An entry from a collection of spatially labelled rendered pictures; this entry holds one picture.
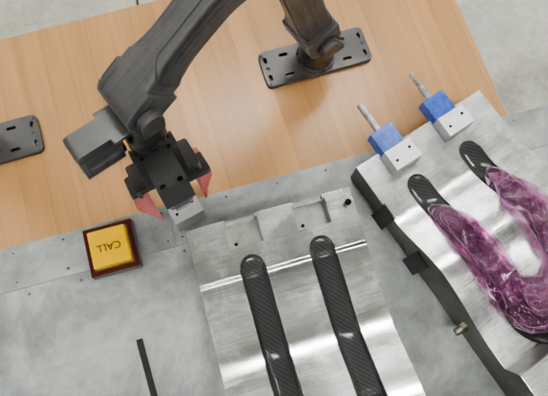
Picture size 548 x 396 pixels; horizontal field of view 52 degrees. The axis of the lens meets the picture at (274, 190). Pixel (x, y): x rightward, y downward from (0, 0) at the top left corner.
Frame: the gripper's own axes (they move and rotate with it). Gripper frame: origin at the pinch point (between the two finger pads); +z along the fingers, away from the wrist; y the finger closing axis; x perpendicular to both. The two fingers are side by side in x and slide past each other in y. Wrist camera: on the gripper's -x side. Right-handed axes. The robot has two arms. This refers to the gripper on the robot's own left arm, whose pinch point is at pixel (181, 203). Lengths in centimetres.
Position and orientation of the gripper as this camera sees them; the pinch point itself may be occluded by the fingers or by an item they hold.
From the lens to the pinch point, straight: 90.7
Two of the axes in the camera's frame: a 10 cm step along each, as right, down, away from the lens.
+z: 2.0, 6.4, 7.4
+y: 8.7, -4.6, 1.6
